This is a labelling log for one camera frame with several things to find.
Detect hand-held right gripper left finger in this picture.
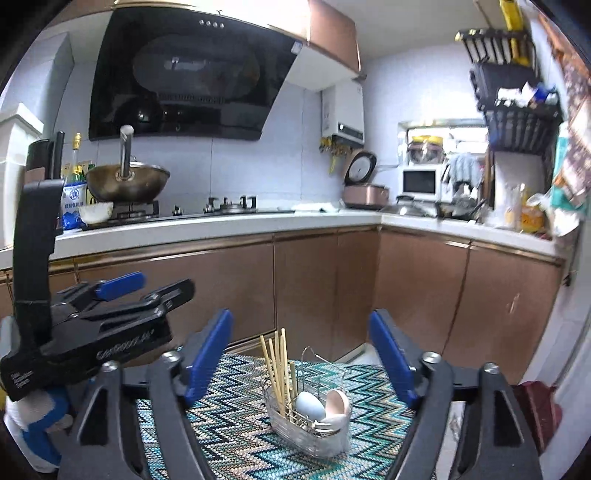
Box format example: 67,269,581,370
58,308,234,480

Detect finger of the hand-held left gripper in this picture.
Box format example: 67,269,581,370
55,271,147,315
73,278,196,325

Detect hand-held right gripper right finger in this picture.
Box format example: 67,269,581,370
368,309,544,480

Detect pink ceramic spoon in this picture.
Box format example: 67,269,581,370
323,389,353,428

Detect wire utensil basket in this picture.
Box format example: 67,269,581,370
262,346,352,459

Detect person's left hand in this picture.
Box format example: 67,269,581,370
2,387,75,475

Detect blue salt bag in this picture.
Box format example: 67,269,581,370
60,181,89,231

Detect brown base cabinets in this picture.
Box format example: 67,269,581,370
0,224,567,385

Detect white bowl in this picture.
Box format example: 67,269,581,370
78,201,115,226

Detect white cabinet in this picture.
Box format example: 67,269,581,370
0,104,45,253

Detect zigzag patterned mat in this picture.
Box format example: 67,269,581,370
136,353,419,480

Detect light blue ceramic spoon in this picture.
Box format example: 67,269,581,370
294,390,328,423

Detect dark brown canister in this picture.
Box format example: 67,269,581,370
25,131,66,184

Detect metal wok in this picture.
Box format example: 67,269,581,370
85,126,171,203

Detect black gas stove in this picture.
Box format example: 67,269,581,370
81,194,296,228

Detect dark red floor mat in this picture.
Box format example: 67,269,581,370
512,381,562,445

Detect dark cooking pan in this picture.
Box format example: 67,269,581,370
436,198,485,220

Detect pink rice cooker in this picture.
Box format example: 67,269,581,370
342,150,391,210

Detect white microwave oven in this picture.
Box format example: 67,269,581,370
401,167,444,197

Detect clear spray bottle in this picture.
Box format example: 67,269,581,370
503,184,525,230

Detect orange bottle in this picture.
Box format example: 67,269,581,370
521,194,546,234

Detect grey hanging cloth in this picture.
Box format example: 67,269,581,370
445,153,484,188

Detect yellow gas valve pipes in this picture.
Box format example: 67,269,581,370
318,138,354,175

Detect glass bowl with yellow lid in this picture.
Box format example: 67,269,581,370
406,135,447,165

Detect white plastic bag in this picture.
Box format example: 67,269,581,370
531,194,581,239

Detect black range hood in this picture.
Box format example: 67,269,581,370
88,4,308,143

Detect white water heater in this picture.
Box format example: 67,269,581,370
321,82,366,148

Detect patterned hanging cloth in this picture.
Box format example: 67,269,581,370
549,28,591,209

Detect yellow package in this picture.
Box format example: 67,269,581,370
499,0,530,65

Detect black wall rack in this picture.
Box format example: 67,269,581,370
457,28,565,154

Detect brown wall cabinet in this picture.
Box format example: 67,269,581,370
277,0,366,91

